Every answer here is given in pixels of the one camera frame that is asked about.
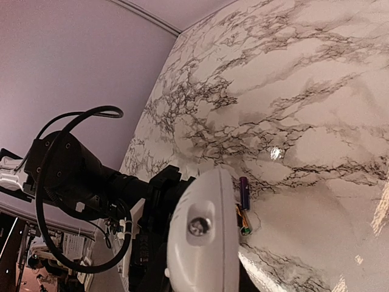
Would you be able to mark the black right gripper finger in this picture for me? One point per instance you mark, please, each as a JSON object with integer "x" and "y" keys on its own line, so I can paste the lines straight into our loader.
{"x": 250, "y": 276}

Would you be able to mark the white remote control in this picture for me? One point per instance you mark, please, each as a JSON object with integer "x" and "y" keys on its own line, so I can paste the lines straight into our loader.
{"x": 203, "y": 240}

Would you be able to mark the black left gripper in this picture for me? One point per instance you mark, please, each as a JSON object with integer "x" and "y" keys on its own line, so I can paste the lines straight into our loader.
{"x": 66, "y": 173}

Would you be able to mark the purple AAA battery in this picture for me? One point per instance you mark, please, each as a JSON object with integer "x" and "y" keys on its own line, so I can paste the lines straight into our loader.
{"x": 244, "y": 193}

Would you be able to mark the gold AAA battery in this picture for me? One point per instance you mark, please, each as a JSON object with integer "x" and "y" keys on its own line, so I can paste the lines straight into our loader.
{"x": 242, "y": 221}

